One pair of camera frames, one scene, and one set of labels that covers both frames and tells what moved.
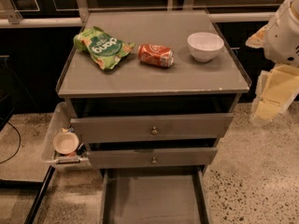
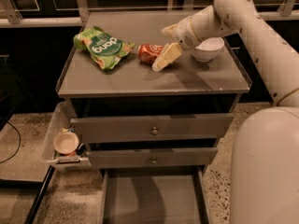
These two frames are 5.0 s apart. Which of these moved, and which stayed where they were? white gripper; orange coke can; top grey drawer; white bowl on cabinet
Moved: white gripper
Stayed: top grey drawer; orange coke can; white bowl on cabinet
